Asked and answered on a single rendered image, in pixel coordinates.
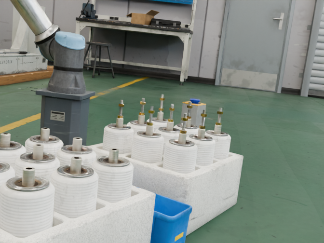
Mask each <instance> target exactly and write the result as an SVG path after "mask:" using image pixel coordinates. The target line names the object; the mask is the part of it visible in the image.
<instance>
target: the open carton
mask: <svg viewBox="0 0 324 243"><path fill-rule="evenodd" d="M158 13H159V12H158V11H155V10H150V11H149V12H148V13H146V14H143V13H130V14H128V15H126V16H128V17H131V23H132V24H142V25H151V19H152V18H154V16H155V15H156V14H158Z"/></svg>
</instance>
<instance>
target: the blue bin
mask: <svg viewBox="0 0 324 243"><path fill-rule="evenodd" d="M155 194H156V193H155ZM191 212H192V206H191V205H189V204H186V203H183V202H179V201H176V200H173V199H170V198H168V197H165V196H162V195H159V194H156V196H155V204H154V213H153V222H152V230H151V239H150V243H185V239H186V234H187V228H188V223H189V216H190V214H191Z"/></svg>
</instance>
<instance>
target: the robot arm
mask: <svg viewBox="0 0 324 243"><path fill-rule="evenodd" d="M10 1H11V3H12V4H13V6H14V7H15V8H16V9H17V11H18V12H19V14H20V15H21V16H22V18H23V19H24V21H25V22H26V23H27V25H28V26H29V28H30V29H31V30H32V32H33V33H34V34H35V40H34V41H35V42H36V44H37V45H38V47H39V51H40V53H41V54H42V56H43V57H44V58H46V59H47V60H49V61H52V62H54V69H53V73H52V75H51V78H50V80H49V83H48V90H49V91H52V92H57V93H65V94H84V93H86V86H85V82H84V77H83V61H84V48H85V38H84V36H82V35H79V34H75V33H71V32H63V31H62V30H61V29H60V28H59V26H58V25H54V24H52V22H51V21H50V19H49V18H48V17H47V15H46V14H45V12H44V11H43V9H42V8H41V7H40V5H39V4H38V2H37V1H36V0H10Z"/></svg>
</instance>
